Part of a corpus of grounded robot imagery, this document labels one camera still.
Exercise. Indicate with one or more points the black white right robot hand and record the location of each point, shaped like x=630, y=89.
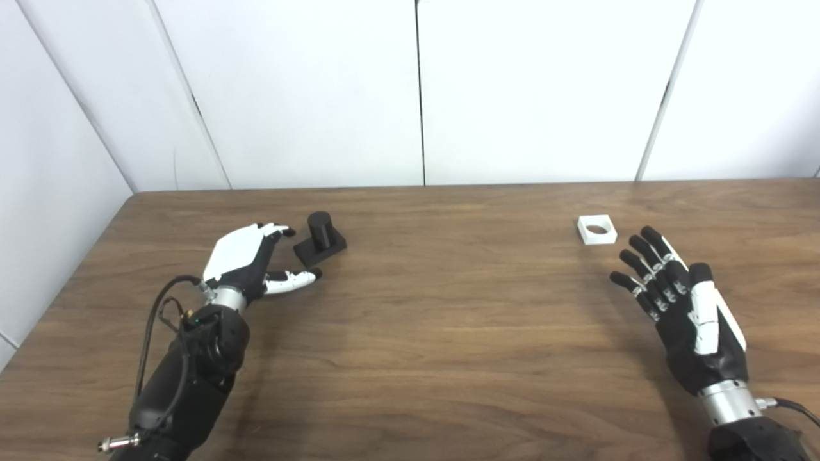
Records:
x=688, y=339

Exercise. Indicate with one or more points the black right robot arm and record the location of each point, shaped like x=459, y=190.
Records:
x=756, y=445

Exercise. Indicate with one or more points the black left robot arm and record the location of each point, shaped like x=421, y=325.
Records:
x=192, y=384

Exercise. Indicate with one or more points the black peg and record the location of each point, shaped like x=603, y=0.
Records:
x=320, y=246

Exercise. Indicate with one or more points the white square piece with hole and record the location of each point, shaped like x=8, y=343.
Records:
x=599, y=239

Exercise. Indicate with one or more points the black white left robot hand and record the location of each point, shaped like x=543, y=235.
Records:
x=234, y=256

